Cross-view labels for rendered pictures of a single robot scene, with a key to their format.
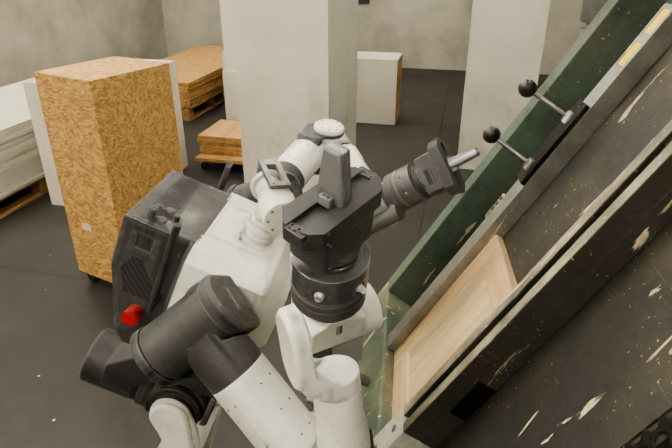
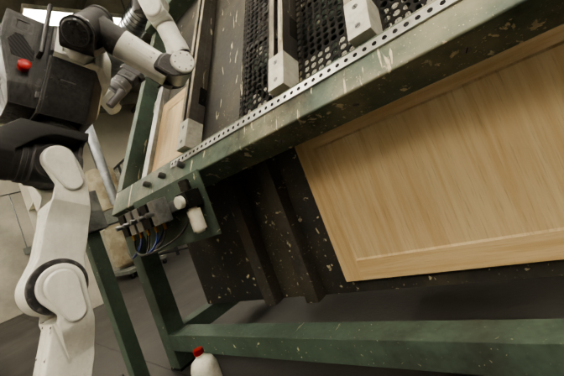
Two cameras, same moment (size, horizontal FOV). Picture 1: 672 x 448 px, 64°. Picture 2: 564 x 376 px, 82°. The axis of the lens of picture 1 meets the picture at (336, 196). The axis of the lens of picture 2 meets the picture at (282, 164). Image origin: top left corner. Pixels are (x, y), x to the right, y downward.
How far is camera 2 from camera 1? 1.43 m
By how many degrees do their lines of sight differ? 63
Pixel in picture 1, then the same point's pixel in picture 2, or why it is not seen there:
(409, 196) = (124, 82)
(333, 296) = not seen: outside the picture
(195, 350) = (101, 19)
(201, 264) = not seen: hidden behind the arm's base
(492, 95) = not seen: hidden behind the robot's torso
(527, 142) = (148, 101)
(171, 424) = (63, 159)
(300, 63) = not seen: outside the picture
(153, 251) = (29, 29)
